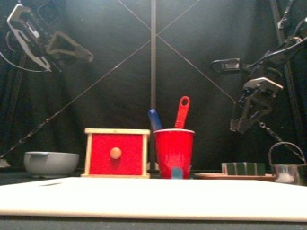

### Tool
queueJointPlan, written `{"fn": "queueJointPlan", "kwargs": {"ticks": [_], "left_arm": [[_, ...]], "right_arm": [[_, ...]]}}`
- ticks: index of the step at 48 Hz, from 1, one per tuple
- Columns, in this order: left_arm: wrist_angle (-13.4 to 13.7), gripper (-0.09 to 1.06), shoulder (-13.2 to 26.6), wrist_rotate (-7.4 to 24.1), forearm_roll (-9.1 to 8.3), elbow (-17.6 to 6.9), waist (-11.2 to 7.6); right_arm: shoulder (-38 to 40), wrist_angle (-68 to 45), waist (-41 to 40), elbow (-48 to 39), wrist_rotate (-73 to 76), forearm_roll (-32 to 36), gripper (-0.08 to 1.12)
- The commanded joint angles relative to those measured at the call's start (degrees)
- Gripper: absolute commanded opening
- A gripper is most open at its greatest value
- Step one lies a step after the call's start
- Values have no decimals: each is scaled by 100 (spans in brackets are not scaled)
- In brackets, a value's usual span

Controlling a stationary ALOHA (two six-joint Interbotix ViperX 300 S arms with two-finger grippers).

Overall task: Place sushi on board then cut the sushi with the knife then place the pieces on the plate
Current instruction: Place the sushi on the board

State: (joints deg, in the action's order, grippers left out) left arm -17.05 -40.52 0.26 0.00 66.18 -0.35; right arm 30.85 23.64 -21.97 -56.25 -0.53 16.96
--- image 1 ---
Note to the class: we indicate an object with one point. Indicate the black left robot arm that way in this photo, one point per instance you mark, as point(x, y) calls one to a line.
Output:
point(50, 13)

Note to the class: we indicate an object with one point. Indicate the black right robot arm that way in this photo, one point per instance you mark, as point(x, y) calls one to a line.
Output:
point(279, 51)

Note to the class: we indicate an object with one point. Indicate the green sushi roll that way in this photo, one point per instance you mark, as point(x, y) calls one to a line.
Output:
point(243, 168)

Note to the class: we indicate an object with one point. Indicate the wooden plate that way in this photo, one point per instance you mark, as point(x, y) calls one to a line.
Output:
point(235, 177)

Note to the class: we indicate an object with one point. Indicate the white cutting board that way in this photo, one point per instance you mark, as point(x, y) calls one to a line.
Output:
point(154, 197)

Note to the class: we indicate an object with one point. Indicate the black clamp on backdrop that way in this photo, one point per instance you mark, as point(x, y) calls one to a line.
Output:
point(229, 64)

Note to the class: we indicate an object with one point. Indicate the red plastic cup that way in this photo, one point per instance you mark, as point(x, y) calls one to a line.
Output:
point(174, 152)

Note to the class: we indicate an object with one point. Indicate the red wooden drawer box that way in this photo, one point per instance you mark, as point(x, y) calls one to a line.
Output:
point(115, 153)

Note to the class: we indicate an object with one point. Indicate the grey bowl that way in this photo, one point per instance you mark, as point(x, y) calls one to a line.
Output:
point(51, 163)

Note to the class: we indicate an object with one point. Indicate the vertical metal frame pole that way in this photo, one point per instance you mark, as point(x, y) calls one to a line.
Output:
point(153, 60)

